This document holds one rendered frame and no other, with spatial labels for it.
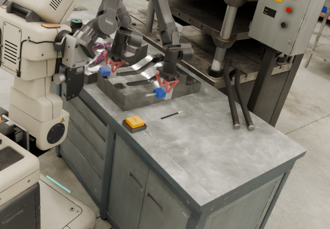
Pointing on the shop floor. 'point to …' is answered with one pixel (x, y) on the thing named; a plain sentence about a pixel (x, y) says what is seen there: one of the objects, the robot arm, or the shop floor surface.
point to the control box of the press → (283, 25)
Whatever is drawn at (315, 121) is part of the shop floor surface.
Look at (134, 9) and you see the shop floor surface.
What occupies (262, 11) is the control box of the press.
